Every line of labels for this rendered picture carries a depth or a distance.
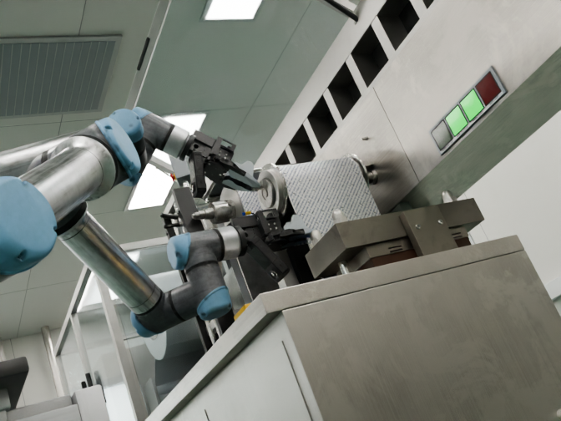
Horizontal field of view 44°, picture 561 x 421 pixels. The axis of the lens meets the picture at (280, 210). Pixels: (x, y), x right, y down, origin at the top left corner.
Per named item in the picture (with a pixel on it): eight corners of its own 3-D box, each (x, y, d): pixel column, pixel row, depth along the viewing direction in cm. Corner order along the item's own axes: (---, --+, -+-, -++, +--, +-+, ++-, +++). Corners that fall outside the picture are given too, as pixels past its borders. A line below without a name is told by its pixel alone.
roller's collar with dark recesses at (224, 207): (212, 228, 198) (205, 209, 200) (231, 225, 201) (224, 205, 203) (219, 217, 193) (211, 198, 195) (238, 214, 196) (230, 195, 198)
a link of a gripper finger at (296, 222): (313, 208, 167) (280, 215, 163) (322, 230, 165) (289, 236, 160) (308, 215, 169) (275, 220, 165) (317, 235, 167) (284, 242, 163)
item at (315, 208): (315, 263, 164) (288, 195, 170) (393, 246, 175) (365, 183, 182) (316, 262, 163) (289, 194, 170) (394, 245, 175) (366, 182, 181)
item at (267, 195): (265, 214, 177) (255, 190, 180) (272, 212, 178) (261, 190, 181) (275, 195, 171) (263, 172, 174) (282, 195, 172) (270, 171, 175)
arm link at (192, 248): (173, 280, 152) (161, 245, 155) (218, 271, 157) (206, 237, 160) (182, 265, 146) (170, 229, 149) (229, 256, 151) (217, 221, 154)
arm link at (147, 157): (102, 159, 159) (123, 121, 164) (108, 181, 169) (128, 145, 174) (133, 171, 159) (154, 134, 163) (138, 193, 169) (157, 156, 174)
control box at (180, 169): (174, 189, 238) (166, 164, 241) (193, 182, 238) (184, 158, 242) (171, 180, 231) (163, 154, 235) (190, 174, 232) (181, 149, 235)
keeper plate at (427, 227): (419, 260, 150) (398, 215, 153) (453, 251, 154) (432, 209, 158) (425, 255, 148) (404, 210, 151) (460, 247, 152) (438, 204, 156)
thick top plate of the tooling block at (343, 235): (314, 279, 156) (304, 255, 159) (447, 249, 176) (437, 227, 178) (346, 248, 144) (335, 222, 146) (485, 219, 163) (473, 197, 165)
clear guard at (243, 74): (120, 143, 271) (121, 142, 272) (235, 200, 279) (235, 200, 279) (194, -74, 188) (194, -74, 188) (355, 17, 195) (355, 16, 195)
